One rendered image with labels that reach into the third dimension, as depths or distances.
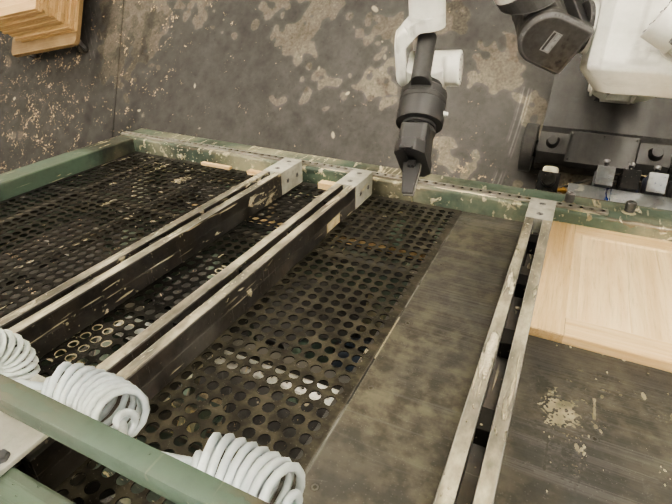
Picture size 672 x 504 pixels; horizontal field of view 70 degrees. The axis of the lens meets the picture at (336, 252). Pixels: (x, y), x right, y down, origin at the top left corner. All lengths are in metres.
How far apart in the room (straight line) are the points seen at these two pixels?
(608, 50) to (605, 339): 0.50
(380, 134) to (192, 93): 1.21
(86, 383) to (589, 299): 0.88
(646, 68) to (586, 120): 1.19
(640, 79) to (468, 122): 1.44
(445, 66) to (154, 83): 2.54
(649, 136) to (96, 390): 2.03
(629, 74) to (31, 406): 0.97
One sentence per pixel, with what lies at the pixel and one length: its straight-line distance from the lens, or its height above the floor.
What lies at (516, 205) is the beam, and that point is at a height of 0.90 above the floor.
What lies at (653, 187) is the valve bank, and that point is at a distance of 1.54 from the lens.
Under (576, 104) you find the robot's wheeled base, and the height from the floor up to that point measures 0.17.
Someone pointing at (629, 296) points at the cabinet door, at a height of 1.14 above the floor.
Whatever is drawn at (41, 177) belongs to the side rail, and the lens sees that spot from 1.76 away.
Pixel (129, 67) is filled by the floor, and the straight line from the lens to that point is 3.51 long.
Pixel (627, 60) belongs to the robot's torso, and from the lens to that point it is 1.02.
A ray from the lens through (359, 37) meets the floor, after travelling 2.71.
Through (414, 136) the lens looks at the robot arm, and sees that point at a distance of 0.89.
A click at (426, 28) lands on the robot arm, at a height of 1.43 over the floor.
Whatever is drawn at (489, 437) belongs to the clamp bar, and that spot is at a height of 1.61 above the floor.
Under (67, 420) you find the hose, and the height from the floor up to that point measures 1.96.
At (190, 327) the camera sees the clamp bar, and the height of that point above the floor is 1.59.
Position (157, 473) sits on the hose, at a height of 1.96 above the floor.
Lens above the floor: 2.24
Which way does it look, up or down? 68 degrees down
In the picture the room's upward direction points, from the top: 77 degrees counter-clockwise
